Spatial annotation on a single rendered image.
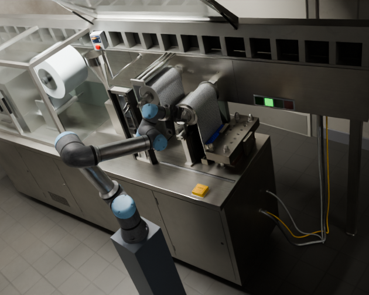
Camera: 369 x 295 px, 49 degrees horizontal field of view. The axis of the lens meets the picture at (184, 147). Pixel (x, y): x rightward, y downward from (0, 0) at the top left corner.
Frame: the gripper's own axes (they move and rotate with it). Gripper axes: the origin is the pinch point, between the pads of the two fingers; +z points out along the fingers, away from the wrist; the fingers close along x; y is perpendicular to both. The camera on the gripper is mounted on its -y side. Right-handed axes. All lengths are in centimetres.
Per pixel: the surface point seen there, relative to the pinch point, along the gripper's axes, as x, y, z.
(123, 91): 32.4, 10.6, -19.1
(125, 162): 49, -35, 11
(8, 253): 173, -143, 22
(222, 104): -1.6, 14.5, 36.5
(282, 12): 7, 100, 122
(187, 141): 3.3, -12.1, 10.9
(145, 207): 35, -63, 23
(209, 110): -4.7, 8.5, 17.0
